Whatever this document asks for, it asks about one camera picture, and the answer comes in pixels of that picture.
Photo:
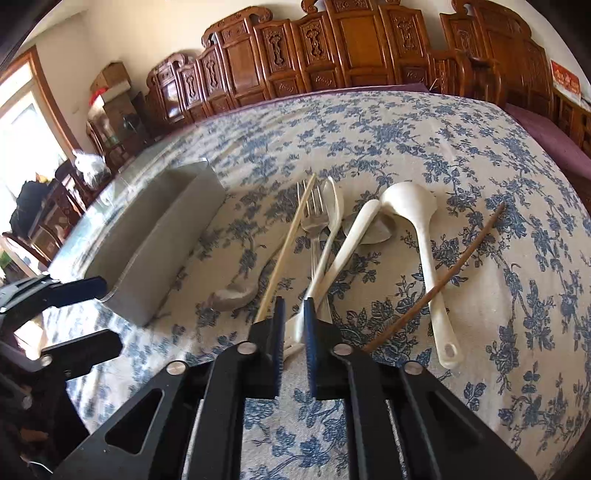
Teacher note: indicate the light bamboo chopstick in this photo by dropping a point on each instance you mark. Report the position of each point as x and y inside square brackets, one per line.
[288, 244]

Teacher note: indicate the grey soup spoon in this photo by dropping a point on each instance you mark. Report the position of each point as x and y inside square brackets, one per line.
[231, 300]

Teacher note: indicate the long purple seat cushion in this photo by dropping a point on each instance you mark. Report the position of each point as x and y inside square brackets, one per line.
[415, 86]

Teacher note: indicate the clear plastic bag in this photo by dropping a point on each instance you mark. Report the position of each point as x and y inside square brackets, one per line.
[90, 166]

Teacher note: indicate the short purple seat cushion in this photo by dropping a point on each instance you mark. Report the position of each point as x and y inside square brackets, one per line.
[554, 134]

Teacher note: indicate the wooden framed window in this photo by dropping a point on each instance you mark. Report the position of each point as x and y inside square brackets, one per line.
[23, 124]

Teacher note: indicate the dark wooden cabinet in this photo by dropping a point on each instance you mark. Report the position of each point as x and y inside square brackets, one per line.
[120, 120]

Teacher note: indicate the red box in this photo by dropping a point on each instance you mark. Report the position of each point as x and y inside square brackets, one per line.
[565, 78]

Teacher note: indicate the wooden chair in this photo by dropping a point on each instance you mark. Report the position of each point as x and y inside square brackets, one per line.
[55, 207]

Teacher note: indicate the brown wooden chopstick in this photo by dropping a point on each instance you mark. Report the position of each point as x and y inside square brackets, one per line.
[461, 263]

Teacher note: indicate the long carved wooden bench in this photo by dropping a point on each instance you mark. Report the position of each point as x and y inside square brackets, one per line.
[351, 46]

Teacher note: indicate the wooden armchair purple cushion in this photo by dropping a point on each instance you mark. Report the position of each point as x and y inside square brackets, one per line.
[517, 55]

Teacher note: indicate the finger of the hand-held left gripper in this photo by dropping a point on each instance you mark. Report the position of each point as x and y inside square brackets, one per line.
[78, 290]
[87, 350]

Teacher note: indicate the white soup spoon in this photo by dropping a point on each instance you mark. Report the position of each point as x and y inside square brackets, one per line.
[364, 221]

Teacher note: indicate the blue floral tablecloth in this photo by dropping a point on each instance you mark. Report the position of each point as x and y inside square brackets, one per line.
[415, 138]

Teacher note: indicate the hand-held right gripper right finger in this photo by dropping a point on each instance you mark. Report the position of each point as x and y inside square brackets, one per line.
[313, 364]

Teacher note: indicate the black bag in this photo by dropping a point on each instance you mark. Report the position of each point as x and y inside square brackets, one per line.
[30, 203]

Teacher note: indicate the metal fork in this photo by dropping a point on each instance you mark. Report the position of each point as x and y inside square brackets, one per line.
[314, 217]

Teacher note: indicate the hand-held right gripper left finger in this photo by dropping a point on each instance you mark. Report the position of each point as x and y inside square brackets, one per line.
[277, 350]

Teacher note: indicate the grey utensil tray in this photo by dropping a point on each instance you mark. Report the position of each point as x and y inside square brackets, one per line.
[157, 244]

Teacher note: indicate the cardboard box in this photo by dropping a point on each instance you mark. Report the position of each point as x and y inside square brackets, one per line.
[113, 74]

